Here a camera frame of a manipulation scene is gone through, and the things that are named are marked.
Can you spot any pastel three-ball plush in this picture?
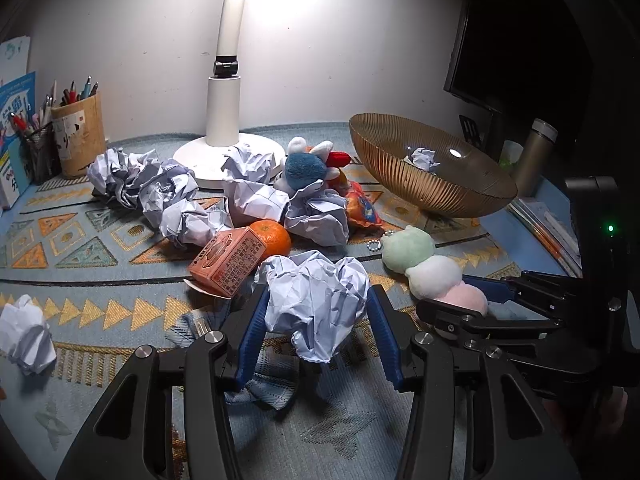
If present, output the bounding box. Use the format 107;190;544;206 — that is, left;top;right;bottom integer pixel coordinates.
382;226;488;316

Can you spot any orange printed small box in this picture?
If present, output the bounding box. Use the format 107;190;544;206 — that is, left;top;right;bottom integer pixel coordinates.
184;228;266;299

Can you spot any white paper ball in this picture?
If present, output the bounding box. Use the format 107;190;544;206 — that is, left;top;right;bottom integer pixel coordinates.
255;250;371;363

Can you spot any orange tangerine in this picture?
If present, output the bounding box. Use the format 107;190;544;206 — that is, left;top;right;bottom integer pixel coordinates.
250;220;292;261

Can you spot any orange snack bag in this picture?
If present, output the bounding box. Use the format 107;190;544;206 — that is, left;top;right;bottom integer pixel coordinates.
345;181;382;229

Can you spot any paper pile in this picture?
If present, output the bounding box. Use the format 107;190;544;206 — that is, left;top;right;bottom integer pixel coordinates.
87;148;233;248

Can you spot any small paper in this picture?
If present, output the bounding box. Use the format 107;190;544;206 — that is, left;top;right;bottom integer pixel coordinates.
0;295;56;375

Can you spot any white blue plush toy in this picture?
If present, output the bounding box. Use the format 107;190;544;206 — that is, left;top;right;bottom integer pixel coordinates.
273;136;352;196

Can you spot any stack of booklets right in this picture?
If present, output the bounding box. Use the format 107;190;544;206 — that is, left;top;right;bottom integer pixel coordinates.
506;197;582;278

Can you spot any patterned blue table mat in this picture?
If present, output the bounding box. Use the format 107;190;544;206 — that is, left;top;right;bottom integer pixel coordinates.
0;120;584;480

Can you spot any gold ribbed bowl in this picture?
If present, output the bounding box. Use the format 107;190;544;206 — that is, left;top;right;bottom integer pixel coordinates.
348;113;518;218

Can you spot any crumpled paper in bowl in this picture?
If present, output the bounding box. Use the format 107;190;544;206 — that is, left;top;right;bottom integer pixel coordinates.
404;148;439;172

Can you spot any white desk lamp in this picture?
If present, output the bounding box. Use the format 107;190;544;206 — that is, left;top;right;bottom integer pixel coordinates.
174;0;285;190

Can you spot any cork pen holder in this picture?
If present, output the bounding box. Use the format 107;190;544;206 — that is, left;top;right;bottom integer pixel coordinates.
51;92;106;178

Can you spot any black mesh pen holder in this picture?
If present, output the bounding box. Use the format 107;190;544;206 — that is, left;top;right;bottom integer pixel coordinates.
21;122;62;184

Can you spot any blue cover book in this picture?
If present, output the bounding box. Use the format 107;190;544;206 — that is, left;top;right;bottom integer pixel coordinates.
1;72;36;209

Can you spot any white cover book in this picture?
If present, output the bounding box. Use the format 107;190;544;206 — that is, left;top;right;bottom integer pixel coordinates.
0;36;30;86

